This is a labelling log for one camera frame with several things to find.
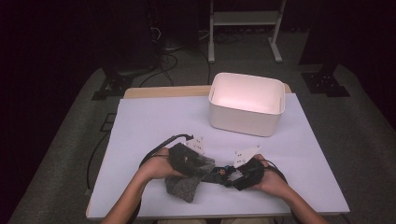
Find black floor cable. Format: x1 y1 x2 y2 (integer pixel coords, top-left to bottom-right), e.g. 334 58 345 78
138 52 179 88
86 132 110 190

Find person's left hand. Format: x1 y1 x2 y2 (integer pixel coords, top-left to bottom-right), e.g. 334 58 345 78
138 147 185 182

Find white plastic bin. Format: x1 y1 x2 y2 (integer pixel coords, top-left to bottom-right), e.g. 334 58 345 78
207 72 287 138

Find grey fluffy cloth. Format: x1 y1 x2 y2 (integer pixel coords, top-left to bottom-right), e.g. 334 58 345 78
163 154 217 204

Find white metal stand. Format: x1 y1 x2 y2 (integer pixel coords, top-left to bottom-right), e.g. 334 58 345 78
207 0 287 64

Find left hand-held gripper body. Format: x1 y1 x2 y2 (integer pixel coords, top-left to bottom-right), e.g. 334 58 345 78
169 135 206 177

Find person's right hand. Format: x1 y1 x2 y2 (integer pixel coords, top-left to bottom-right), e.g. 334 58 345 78
249 154 292 198

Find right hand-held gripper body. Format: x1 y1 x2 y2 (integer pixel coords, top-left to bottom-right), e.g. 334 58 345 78
232 145 266 191

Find black stand base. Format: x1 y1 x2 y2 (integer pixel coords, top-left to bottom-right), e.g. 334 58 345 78
91 66 134 101
300 63 351 98

